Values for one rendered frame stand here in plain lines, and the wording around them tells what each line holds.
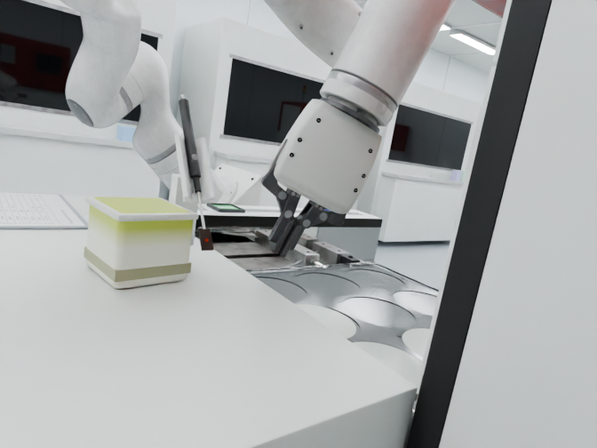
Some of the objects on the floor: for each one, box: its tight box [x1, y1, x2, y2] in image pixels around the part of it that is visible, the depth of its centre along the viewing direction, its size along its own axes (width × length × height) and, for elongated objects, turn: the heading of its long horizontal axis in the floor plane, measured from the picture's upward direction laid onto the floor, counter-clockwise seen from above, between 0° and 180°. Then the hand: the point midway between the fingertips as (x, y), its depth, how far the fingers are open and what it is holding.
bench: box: [169, 17, 358, 210], centre depth 450 cm, size 108×180×200 cm, turn 88°
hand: (284, 236), depth 49 cm, fingers closed
